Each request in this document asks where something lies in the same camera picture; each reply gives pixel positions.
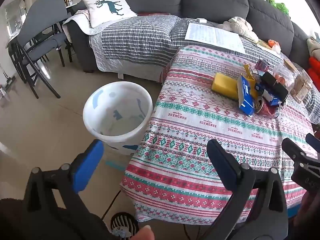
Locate red metal can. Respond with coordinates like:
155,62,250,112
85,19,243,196
254,96,280,118

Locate black white striped slipper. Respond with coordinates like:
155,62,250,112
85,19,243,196
111,212,140,240

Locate cream fluffy plush cloth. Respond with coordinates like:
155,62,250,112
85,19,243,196
222,16,259,43

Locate orange tangerine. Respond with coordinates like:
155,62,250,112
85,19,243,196
273,73,287,86

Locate dark blue cardboard box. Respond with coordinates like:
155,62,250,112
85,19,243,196
236,75,256,117

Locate blue white small box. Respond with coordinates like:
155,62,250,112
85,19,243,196
255,82,281,106

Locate white plastic trash bin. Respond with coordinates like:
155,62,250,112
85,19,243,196
82,81,154,156

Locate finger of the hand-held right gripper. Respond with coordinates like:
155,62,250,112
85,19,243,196
305,133,320,153
282,137,312,166

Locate grey striped quilt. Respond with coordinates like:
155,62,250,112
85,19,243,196
88,14,320,130

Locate yellow sponge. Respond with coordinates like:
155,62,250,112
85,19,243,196
211,72,241,101

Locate person's left forearm dark sleeve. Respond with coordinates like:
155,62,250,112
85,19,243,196
0,197,118,240

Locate clear glass jar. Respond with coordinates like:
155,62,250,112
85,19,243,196
272,62,301,93

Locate orange gold foil wrapper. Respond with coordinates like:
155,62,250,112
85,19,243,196
243,64,258,98

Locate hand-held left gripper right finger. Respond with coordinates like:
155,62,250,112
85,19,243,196
206,139,290,240

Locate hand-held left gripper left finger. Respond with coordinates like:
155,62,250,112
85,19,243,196
22,139,110,240

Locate patterned red green tablecloth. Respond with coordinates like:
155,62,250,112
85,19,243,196
119,44,318,227

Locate green plush toy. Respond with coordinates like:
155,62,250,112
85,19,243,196
265,0,290,16

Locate white printed paper sheets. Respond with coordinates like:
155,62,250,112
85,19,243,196
184,22,247,54

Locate person's left hand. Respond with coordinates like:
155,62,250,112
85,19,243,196
134,224,155,240

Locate maroon small carton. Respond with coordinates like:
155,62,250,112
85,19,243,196
255,58,271,75

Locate black cable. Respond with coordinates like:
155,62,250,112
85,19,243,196
101,191,123,218

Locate white deer print pillow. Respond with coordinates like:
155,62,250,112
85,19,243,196
82,0,138,29

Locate beige folded blanket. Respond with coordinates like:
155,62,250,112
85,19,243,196
307,37,320,56

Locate orange cushion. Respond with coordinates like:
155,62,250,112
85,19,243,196
308,57,320,87

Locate wooden jar lid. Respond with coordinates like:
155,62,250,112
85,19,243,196
283,58,305,72

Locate grey folding chair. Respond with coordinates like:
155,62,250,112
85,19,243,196
15,0,73,100

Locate yellow edged book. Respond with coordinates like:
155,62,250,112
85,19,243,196
239,35,283,56

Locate clear jar of nuts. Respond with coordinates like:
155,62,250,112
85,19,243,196
291,68,313,103

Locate white quilted blanket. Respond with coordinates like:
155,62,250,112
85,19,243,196
62,9,107,36

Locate black cardboard box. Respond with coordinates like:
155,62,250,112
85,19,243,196
261,71,290,105

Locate person's right hand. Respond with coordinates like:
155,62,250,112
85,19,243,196
293,192,310,228

